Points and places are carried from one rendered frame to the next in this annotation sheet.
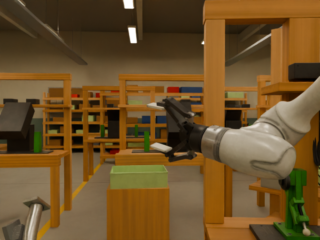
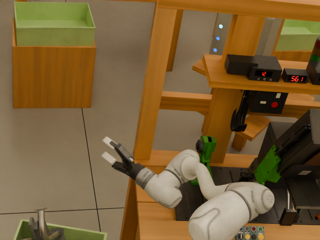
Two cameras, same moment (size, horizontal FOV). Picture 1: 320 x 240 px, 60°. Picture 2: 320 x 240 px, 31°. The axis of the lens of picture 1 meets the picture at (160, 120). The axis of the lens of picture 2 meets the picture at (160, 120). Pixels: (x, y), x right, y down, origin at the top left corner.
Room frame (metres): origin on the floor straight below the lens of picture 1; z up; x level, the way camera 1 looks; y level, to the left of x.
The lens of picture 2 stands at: (-1.04, 0.29, 3.08)
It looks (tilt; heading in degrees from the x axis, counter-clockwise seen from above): 38 degrees down; 345
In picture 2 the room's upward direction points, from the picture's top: 11 degrees clockwise
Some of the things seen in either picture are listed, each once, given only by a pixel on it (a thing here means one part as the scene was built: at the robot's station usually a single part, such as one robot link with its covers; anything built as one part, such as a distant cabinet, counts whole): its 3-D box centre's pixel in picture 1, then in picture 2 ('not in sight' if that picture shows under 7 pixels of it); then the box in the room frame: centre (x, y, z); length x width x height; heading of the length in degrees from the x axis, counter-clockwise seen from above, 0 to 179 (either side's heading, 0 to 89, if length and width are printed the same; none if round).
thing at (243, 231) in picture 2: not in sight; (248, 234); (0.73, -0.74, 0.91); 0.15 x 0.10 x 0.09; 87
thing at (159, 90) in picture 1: (153, 124); not in sight; (8.06, 0.19, 1.12); 3.01 x 0.54 x 2.24; 93
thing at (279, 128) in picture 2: not in sight; (290, 156); (1.15, -1.06, 1.07); 0.30 x 0.18 x 0.34; 87
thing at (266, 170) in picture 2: not in sight; (273, 166); (0.96, -0.87, 1.17); 0.13 x 0.12 x 0.20; 87
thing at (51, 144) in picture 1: (86, 122); not in sight; (10.31, 2.73, 1.11); 3.01 x 0.54 x 2.23; 93
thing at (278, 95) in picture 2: not in sight; (266, 95); (1.24, -0.85, 1.42); 0.17 x 0.12 x 0.15; 87
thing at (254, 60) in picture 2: (307, 71); (241, 64); (1.26, -0.67, 1.59); 0.15 x 0.07 x 0.07; 87
